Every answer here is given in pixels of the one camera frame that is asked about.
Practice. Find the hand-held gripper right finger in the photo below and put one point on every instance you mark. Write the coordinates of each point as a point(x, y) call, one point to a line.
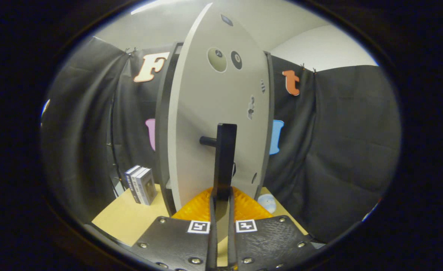
point(232, 241)

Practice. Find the black backdrop stand pole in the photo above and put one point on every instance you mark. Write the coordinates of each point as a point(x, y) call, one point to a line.
point(113, 150)

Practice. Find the dark blue book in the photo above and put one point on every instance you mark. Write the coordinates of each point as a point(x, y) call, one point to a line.
point(129, 182)

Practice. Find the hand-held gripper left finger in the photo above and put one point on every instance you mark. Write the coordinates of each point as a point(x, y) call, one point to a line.
point(211, 241)

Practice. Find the pale blue round object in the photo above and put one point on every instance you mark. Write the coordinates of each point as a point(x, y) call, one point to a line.
point(268, 204)

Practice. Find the grey blue book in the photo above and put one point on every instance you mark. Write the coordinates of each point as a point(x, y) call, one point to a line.
point(148, 186)

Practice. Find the black backdrop cloth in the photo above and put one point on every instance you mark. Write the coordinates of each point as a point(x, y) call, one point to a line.
point(338, 150)

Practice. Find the dark grey cabinet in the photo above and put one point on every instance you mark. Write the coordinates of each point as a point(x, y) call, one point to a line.
point(163, 124)

